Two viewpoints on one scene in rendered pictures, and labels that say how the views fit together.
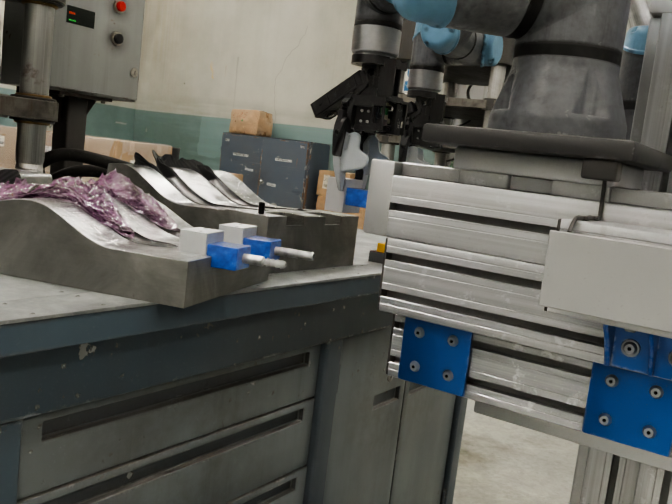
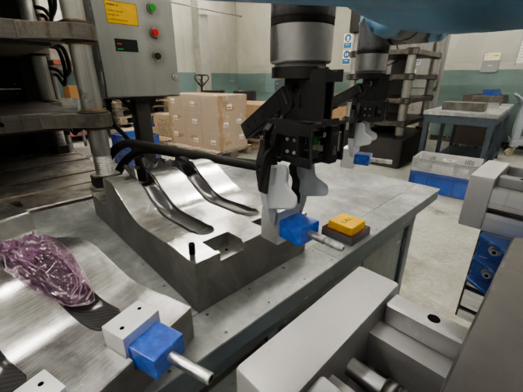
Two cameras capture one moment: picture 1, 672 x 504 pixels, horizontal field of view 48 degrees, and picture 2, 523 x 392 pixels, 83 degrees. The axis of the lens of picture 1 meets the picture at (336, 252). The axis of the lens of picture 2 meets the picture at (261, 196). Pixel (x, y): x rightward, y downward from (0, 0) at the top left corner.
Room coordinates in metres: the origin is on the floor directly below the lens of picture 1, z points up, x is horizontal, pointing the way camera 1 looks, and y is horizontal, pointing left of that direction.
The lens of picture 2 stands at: (0.80, -0.07, 1.14)
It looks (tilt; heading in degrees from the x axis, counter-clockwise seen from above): 21 degrees down; 13
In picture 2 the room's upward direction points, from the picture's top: straight up
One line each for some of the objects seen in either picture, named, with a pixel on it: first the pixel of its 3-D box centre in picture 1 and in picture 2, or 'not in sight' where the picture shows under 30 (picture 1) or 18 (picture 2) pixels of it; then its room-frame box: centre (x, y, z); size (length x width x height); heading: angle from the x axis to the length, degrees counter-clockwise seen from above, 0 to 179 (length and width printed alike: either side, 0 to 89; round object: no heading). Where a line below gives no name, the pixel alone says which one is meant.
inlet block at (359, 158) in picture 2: not in sight; (366, 159); (1.64, -0.17, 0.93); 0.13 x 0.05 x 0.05; 73
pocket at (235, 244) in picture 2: (283, 225); (223, 251); (1.20, 0.09, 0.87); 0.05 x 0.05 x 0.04; 57
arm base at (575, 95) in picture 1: (560, 95); not in sight; (0.86, -0.23, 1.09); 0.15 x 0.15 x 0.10
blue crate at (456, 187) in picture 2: not in sight; (442, 180); (4.25, -1.28, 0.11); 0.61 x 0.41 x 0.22; 61
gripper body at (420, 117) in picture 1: (423, 120); (370, 98); (1.65, -0.16, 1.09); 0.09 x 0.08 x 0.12; 73
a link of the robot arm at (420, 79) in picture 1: (425, 82); (370, 64); (1.65, -0.15, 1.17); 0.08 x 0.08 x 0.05
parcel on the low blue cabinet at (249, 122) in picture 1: (251, 122); not in sight; (8.76, 1.15, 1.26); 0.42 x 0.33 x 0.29; 61
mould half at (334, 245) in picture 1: (206, 209); (185, 204); (1.37, 0.25, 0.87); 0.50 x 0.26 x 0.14; 57
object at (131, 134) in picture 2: not in sight; (135, 141); (4.45, 2.62, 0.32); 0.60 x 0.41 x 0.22; 67
